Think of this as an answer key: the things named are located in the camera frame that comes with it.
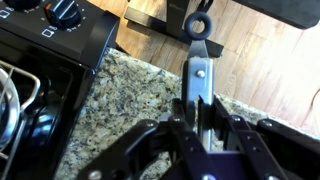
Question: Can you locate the blue robot cart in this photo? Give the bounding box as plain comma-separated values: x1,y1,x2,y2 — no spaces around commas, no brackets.
124,0,320,58

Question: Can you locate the black stove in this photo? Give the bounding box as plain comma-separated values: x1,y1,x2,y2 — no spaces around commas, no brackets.
0,0,120,180

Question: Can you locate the stainless steel pot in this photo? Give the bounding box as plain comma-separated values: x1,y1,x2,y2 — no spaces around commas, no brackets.
0,68,20,150

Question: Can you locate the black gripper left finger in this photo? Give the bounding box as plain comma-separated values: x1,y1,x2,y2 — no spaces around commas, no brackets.
77,99,217,180

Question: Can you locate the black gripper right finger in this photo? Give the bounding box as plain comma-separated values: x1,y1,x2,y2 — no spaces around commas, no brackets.
213,96,320,180

